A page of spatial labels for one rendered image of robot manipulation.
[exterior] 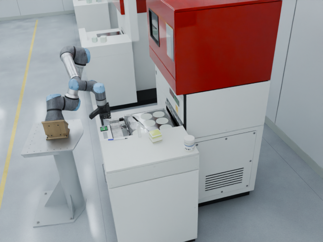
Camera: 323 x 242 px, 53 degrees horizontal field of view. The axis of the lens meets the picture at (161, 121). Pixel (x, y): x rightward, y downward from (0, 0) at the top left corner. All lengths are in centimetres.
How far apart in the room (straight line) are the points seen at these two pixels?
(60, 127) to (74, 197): 75
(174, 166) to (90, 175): 157
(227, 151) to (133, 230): 99
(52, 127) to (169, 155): 102
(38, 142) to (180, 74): 127
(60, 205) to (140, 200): 120
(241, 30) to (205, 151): 98
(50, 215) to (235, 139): 181
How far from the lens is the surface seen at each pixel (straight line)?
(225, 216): 306
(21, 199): 354
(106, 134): 241
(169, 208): 242
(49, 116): 266
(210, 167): 278
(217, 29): 220
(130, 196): 223
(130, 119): 265
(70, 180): 297
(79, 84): 231
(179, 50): 215
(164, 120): 260
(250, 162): 295
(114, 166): 209
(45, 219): 324
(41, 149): 266
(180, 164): 216
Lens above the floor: 230
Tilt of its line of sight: 33 degrees down
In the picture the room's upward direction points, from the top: 3 degrees counter-clockwise
